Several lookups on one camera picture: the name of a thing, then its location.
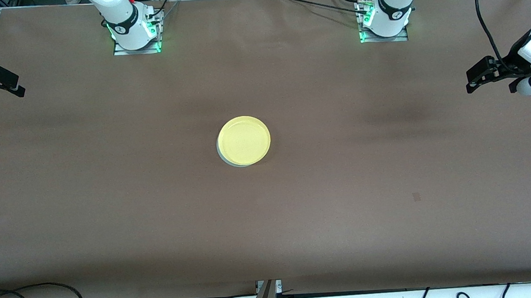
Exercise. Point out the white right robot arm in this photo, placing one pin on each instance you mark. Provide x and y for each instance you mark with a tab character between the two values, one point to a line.
121	19

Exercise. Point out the yellow round plate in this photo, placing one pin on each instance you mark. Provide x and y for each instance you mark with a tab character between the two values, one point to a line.
244	141

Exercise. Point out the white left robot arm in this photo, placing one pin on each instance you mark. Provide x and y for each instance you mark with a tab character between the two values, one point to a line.
391	4

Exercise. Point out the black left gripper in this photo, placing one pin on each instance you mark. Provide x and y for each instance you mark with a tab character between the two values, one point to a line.
511	62

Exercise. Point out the pale green round plate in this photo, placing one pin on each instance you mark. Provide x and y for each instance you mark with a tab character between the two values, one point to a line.
220	156

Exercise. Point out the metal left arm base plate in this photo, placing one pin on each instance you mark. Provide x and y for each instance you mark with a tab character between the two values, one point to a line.
400	38

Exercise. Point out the brown table cover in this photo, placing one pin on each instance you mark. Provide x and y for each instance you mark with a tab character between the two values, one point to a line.
298	212

